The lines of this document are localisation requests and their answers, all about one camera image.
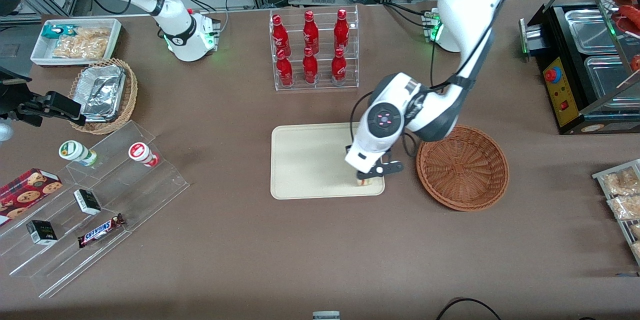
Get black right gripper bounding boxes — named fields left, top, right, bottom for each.
left=0, top=67, right=87, bottom=128

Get beige plastic tray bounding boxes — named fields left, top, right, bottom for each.
left=270, top=121, right=386, bottom=201

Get oval tan wicker basket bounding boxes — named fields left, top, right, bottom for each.
left=68, top=57, right=139, bottom=136

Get round brown wicker basket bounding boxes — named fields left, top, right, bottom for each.
left=416, top=124, right=511, bottom=212

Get stacked foil containers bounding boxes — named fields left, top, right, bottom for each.
left=79, top=64, right=127, bottom=123

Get green lid yogurt cup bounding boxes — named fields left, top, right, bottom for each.
left=58, top=140, right=98, bottom=167

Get white rectangular bin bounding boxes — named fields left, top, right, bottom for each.
left=30, top=18, right=123, bottom=68

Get clear bag of crackers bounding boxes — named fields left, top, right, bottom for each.
left=52, top=27, right=112, bottom=60

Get teal snack packet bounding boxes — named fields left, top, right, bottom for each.
left=41, top=23, right=77, bottom=40

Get red lid yogurt cup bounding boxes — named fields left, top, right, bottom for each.
left=128, top=142, right=161, bottom=168

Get red cookie box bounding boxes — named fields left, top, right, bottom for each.
left=0, top=168, right=64, bottom=227

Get small black carton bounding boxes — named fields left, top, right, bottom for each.
left=25, top=219, right=59, bottom=246
left=73, top=188, right=102, bottom=216

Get clear acrylic bottle rack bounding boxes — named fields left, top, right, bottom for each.
left=269, top=4, right=360, bottom=92

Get red cola bottle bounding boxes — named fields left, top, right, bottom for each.
left=331, top=48, right=348, bottom=86
left=333, top=8, right=351, bottom=52
left=302, top=10, right=320, bottom=54
left=271, top=14, right=292, bottom=57
left=275, top=49, right=294, bottom=87
left=302, top=47, right=319, bottom=85

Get clear acrylic step display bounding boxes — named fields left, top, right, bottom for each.
left=0, top=119, right=191, bottom=300

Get snickers chocolate bar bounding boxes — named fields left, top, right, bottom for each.
left=77, top=213, right=126, bottom=249

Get black food warmer appliance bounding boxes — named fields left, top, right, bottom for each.
left=519, top=0, right=640, bottom=136

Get steel warmer pan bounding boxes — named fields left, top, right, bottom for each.
left=583, top=55, right=640, bottom=110
left=564, top=8, right=621, bottom=55

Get red sausages in warmer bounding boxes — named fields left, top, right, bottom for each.
left=612, top=0, right=640, bottom=72

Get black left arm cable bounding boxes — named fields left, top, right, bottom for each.
left=349, top=30, right=496, bottom=158

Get black floor cable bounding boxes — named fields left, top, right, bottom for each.
left=434, top=298, right=504, bottom=320

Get grey wire display tray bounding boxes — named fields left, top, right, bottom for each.
left=592, top=158, right=640, bottom=267

